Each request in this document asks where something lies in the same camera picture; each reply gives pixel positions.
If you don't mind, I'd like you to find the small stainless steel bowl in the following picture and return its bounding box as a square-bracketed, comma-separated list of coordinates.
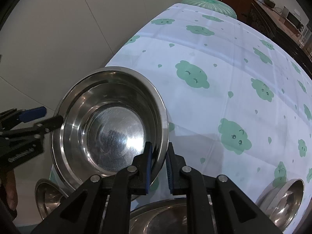
[256, 177, 305, 232]

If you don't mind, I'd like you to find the medium stainless steel bowl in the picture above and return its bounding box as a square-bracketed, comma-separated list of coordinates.
[129, 198, 200, 233]

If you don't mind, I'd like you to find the white green cloud tablecloth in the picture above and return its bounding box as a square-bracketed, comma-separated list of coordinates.
[48, 3, 312, 233]

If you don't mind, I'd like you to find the white microwave oven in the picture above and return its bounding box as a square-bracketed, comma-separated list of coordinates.
[286, 12, 303, 29]

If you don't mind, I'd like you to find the person's left hand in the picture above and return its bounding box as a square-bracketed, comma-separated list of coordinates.
[5, 170, 18, 211]

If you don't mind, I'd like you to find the large stainless steel bowl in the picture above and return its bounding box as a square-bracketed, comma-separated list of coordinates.
[51, 66, 169, 191]

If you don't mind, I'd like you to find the steel bowl at left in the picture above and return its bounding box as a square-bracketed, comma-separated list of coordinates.
[35, 179, 68, 220]

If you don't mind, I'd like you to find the dark wooden cabinet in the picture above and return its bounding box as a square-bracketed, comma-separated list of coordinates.
[218, 0, 311, 66]

